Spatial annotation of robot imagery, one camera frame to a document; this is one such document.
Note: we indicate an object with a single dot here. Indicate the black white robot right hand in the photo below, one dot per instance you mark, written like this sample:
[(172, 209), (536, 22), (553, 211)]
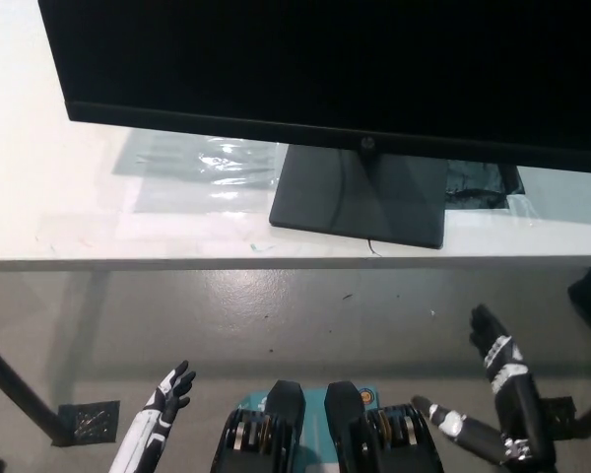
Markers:
[(519, 404)]

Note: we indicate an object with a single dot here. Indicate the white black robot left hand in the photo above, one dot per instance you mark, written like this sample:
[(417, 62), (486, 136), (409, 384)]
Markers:
[(150, 424)]

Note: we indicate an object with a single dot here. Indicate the black HP computer monitor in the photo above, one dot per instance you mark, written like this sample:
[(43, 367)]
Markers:
[(295, 59)]

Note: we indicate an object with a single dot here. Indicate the black floor tape patch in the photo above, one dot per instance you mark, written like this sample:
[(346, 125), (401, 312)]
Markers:
[(560, 409), (94, 419)]

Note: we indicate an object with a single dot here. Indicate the black straight table leg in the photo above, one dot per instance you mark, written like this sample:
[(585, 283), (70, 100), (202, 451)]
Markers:
[(24, 394)]

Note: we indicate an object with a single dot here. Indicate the black crinkled plastic sheet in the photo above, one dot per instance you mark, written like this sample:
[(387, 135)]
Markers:
[(473, 184)]

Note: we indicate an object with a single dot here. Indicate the clear plastic sheet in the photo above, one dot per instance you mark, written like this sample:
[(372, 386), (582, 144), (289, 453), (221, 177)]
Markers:
[(192, 199)]

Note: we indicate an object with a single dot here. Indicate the grey transparent plastic film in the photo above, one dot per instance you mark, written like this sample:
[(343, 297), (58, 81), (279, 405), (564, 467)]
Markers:
[(177, 153)]

